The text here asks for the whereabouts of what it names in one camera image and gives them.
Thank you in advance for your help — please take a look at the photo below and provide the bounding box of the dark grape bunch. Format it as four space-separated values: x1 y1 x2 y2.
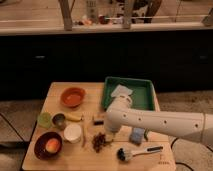
92 133 112 153

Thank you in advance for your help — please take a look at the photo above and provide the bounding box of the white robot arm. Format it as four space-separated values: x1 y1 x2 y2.
104 94 213 147

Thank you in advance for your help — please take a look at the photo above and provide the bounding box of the orange red bowl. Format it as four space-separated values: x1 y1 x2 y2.
60 87 86 107

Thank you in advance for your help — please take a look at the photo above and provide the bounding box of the peach fruit in bowl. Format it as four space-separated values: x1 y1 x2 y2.
45 138 60 154

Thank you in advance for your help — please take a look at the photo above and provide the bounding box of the dark brown bowl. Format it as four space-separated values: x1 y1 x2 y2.
34 132 62 160

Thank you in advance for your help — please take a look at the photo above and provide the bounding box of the white cloth in tray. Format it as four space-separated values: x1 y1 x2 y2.
111 85 133 97

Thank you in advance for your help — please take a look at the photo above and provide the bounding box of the wooden block eraser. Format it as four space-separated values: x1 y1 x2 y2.
92 114 104 125

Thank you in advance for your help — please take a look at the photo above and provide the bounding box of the green plastic tray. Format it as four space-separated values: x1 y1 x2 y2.
101 77 155 110

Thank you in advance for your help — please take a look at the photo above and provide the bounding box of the yellow banana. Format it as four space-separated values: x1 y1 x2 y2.
65 113 82 122

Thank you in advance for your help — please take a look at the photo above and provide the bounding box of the wooden stick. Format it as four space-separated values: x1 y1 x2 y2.
81 121 86 148

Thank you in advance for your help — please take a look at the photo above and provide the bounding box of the white round container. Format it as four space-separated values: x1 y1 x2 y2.
64 123 82 143

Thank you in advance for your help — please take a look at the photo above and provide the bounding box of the small metal cup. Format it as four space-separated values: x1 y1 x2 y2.
52 113 66 130

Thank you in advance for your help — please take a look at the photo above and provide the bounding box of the green vegetable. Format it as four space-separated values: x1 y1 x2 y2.
144 129 149 141

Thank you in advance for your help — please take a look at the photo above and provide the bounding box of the blue sponge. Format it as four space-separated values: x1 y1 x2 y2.
129 128 145 145

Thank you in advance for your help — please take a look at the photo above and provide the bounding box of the wooden cutting board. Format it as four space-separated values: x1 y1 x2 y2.
22 82 176 171

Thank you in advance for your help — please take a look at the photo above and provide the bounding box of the light green cup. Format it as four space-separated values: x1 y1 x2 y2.
37 112 52 129

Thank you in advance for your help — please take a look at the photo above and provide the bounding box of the black white dish brush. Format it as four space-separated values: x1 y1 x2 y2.
117 146 163 162

